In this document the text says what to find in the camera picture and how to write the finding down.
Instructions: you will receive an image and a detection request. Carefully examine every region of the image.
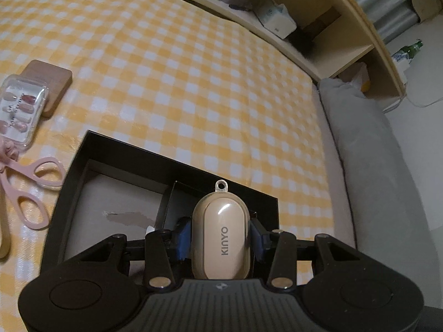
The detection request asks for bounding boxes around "white tissue box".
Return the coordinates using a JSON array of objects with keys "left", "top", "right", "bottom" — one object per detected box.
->
[{"left": 254, "top": 2, "right": 298, "bottom": 39}]

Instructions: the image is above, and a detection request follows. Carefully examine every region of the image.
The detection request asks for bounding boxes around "wooden headboard shelf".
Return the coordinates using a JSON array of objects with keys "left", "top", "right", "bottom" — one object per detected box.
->
[{"left": 121, "top": 0, "right": 408, "bottom": 99}]

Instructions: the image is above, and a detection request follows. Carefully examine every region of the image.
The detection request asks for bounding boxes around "brown square compact box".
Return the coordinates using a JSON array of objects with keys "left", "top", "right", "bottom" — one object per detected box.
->
[{"left": 20, "top": 60, "right": 73, "bottom": 118}]

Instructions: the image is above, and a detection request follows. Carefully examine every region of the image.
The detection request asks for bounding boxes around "white yellow packet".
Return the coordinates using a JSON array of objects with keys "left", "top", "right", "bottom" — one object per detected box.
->
[{"left": 341, "top": 64, "right": 373, "bottom": 93}]

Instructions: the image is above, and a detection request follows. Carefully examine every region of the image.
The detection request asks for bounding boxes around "small black box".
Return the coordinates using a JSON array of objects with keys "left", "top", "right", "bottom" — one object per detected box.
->
[{"left": 154, "top": 180, "right": 261, "bottom": 232}]

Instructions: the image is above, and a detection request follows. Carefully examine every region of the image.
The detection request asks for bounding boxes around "clear nail tips box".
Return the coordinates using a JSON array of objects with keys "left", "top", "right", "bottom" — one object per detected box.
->
[{"left": 0, "top": 74, "right": 49, "bottom": 152}]

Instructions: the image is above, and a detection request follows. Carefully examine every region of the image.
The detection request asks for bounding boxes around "beige earbud case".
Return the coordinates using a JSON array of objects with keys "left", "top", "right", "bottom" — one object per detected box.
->
[{"left": 191, "top": 179, "right": 255, "bottom": 281}]

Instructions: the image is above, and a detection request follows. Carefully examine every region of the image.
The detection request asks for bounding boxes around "grey pillow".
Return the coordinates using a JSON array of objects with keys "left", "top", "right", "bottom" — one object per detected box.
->
[{"left": 318, "top": 76, "right": 443, "bottom": 284}]

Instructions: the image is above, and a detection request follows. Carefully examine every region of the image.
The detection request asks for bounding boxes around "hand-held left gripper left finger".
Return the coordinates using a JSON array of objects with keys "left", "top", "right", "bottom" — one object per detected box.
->
[{"left": 74, "top": 216, "right": 194, "bottom": 292}]

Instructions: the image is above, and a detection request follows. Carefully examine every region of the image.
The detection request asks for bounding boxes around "large black box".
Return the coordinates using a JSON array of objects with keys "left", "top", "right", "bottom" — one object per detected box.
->
[{"left": 41, "top": 129, "right": 279, "bottom": 282}]

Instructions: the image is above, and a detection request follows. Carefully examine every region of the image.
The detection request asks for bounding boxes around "pink mottled object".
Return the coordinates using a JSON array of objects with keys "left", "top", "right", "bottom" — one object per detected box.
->
[{"left": 0, "top": 138, "right": 19, "bottom": 162}]

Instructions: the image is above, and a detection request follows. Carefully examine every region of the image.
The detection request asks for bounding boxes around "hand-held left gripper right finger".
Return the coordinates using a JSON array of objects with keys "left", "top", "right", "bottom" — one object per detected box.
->
[{"left": 250, "top": 217, "right": 368, "bottom": 289}]

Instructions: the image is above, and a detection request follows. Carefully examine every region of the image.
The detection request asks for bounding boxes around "pink eyelash curler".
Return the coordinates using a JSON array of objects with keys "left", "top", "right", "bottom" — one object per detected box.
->
[{"left": 0, "top": 157, "right": 66, "bottom": 230}]

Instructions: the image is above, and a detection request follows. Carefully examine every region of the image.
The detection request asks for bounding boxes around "silver grey curtain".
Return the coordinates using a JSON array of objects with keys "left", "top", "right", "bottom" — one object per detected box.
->
[{"left": 341, "top": 0, "right": 421, "bottom": 42}]

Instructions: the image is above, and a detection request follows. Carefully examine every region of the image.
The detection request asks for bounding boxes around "white cable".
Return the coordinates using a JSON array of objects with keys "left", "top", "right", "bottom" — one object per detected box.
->
[{"left": 381, "top": 86, "right": 443, "bottom": 112}]

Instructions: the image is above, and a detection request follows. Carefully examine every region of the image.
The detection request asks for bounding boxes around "black fuzzy object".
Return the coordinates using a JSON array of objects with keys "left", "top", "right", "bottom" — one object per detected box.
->
[{"left": 291, "top": 24, "right": 318, "bottom": 56}]

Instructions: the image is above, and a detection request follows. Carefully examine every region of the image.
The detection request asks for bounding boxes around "green glass bottle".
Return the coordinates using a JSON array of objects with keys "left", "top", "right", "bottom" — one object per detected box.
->
[{"left": 391, "top": 39, "right": 424, "bottom": 66}]

